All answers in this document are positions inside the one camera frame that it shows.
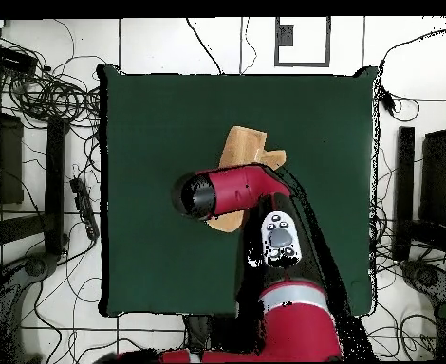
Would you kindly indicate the orange terry towel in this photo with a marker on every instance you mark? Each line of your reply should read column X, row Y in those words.
column 245, row 146

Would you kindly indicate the dark green table cloth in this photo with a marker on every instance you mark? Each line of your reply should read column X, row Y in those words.
column 151, row 113

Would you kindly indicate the black power strip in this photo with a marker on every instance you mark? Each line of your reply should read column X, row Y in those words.
column 84, row 208

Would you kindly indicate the black metal stand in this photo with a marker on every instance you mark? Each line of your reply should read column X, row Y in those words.
column 405, row 182
column 54, row 182

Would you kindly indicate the grey square floor marker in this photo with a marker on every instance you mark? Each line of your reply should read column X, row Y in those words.
column 327, row 41

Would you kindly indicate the grey tripod base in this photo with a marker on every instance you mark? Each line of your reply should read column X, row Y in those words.
column 37, row 265
column 424, row 276

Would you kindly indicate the black box device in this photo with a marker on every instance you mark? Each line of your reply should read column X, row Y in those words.
column 10, row 58

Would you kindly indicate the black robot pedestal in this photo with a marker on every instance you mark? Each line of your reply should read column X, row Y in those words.
column 198, row 333

